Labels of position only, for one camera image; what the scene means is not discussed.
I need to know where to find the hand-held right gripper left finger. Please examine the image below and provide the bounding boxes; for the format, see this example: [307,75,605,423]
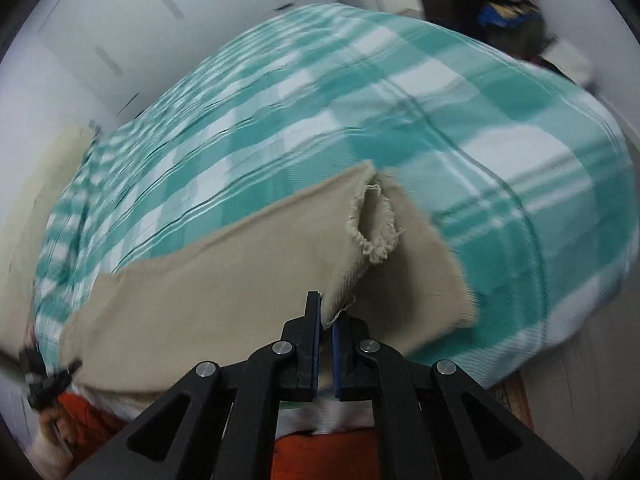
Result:
[65,291,323,480]

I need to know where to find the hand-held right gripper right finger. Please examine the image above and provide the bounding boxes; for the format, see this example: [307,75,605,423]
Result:
[331,316,586,480]

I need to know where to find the beige pants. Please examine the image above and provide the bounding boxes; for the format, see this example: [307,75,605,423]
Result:
[59,160,478,396]

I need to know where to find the person's left hand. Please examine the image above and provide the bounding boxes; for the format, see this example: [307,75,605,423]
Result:
[37,404,76,461]

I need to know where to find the orange fleece garment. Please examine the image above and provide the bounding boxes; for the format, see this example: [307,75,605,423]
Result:
[57,392,381,480]

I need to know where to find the green plaid bed blanket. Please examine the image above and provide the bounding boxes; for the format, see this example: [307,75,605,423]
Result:
[32,2,632,436]

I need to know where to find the white wardrobe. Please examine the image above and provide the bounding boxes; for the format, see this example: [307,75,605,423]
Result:
[0,0,346,131]

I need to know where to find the dark wooden cabinet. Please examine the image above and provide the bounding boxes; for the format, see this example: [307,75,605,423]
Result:
[415,0,481,41]

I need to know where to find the pile of clothes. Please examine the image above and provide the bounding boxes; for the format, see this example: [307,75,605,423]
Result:
[470,0,551,58]

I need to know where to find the white bag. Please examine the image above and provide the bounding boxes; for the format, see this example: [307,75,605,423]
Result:
[537,37,596,86]

